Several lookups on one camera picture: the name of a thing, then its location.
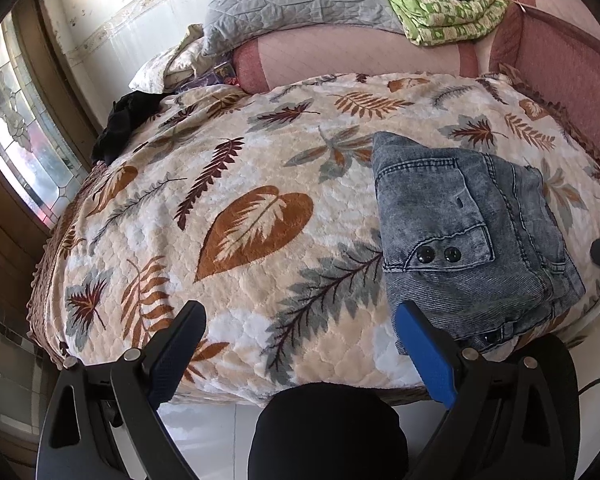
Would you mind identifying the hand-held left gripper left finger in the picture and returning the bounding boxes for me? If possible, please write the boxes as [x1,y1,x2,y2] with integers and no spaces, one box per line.
[35,301,207,480]

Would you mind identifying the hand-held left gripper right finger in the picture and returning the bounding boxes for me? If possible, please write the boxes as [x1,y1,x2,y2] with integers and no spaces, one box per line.
[395,301,578,480]

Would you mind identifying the grey-blue denim pants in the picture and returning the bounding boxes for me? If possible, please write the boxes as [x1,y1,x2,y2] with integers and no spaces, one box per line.
[371,131,587,356]

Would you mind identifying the leaf print blanket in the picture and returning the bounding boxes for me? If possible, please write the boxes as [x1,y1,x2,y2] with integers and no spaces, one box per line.
[27,72,600,408]

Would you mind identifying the person's left leg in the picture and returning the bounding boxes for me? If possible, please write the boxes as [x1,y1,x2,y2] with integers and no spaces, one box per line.
[247,382,408,480]

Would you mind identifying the black cloth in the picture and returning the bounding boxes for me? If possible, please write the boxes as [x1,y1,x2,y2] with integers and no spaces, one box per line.
[91,91,173,166]

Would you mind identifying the patterned glass window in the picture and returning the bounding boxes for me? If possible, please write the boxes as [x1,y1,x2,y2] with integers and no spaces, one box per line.
[0,20,88,226]

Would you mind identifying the green patterned blanket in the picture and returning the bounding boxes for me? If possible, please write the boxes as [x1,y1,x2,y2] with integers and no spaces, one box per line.
[350,0,510,48]

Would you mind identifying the purple patterned cloth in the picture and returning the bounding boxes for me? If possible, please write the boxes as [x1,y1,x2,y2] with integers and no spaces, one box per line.
[195,62,242,88]

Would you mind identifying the beige crumpled cloth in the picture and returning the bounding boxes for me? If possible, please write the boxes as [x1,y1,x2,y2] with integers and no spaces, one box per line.
[130,22,241,93]

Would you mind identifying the grey quilted pillow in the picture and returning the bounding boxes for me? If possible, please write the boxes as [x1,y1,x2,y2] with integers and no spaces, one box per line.
[200,0,406,58]

